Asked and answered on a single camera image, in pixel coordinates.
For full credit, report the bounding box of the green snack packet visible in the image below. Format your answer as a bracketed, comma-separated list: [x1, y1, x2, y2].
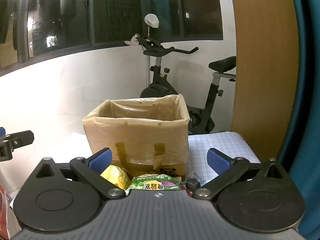
[125, 174, 185, 196]

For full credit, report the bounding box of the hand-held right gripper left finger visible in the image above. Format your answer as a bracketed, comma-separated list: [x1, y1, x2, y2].
[34, 148, 126, 201]

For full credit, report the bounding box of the wooden door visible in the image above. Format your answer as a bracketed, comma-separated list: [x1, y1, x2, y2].
[229, 0, 300, 166]

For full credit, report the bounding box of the crumpled white cloth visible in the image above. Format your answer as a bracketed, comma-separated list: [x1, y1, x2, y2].
[124, 33, 141, 47]

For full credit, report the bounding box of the large red-orange snack packet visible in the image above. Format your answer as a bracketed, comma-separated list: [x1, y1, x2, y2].
[0, 184, 9, 240]

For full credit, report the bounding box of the small dark wrapped snack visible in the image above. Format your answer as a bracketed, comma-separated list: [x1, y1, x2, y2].
[185, 172, 206, 193]

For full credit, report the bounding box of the metal pole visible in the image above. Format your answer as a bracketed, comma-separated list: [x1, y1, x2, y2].
[147, 25, 152, 90]

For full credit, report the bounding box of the clear plastic box liner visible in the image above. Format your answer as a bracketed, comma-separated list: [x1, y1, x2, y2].
[82, 94, 191, 167]

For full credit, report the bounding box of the blue curtain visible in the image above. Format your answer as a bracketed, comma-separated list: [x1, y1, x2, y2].
[277, 0, 320, 240]

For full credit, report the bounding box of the blue plaid printed sheet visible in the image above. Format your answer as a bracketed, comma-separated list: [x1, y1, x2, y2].
[0, 131, 262, 233]

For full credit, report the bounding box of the brown cardboard box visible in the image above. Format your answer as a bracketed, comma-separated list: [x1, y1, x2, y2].
[82, 94, 191, 181]

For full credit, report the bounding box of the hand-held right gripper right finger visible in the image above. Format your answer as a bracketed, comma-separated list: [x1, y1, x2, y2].
[191, 148, 288, 201]

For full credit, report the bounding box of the dark window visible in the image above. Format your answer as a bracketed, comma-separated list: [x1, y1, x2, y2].
[0, 0, 224, 68]

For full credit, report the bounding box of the white plastic bag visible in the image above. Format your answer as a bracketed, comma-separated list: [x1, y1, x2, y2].
[144, 14, 160, 29]

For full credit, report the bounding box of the black exercise bike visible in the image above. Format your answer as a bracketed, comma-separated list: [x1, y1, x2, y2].
[135, 36, 237, 135]

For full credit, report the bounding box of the yellow snack packet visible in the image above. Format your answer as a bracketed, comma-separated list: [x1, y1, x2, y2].
[100, 165, 131, 191]

